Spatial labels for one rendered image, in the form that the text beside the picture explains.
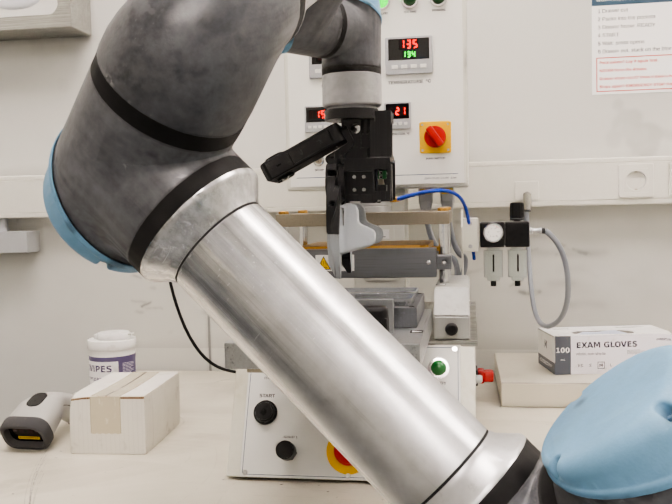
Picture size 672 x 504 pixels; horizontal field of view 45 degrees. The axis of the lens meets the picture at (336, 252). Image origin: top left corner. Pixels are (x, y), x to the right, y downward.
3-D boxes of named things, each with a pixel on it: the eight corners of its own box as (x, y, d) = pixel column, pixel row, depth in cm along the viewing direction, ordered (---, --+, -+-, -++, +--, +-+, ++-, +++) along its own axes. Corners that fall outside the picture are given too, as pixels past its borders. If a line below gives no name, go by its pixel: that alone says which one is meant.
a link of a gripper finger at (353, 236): (373, 272, 96) (375, 199, 99) (324, 272, 97) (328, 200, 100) (376, 279, 99) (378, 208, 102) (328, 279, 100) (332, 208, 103)
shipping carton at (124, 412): (115, 421, 143) (113, 371, 143) (185, 423, 141) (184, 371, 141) (64, 453, 125) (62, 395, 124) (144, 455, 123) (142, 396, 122)
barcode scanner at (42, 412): (59, 419, 146) (58, 375, 145) (101, 420, 144) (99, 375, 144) (-4, 454, 126) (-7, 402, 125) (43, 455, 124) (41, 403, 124)
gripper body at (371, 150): (390, 205, 99) (389, 105, 98) (320, 206, 100) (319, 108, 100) (395, 205, 106) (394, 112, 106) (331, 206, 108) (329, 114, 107)
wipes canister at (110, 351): (102, 406, 155) (99, 328, 154) (146, 407, 154) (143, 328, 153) (81, 418, 146) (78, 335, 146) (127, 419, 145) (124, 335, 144)
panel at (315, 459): (239, 476, 111) (251, 344, 118) (461, 484, 106) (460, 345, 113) (235, 475, 109) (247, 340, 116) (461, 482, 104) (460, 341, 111)
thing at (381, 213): (307, 261, 151) (305, 191, 151) (475, 259, 146) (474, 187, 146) (276, 272, 127) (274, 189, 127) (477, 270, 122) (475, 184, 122)
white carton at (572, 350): (537, 362, 165) (537, 326, 164) (650, 360, 165) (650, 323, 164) (554, 375, 152) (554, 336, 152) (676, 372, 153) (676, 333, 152)
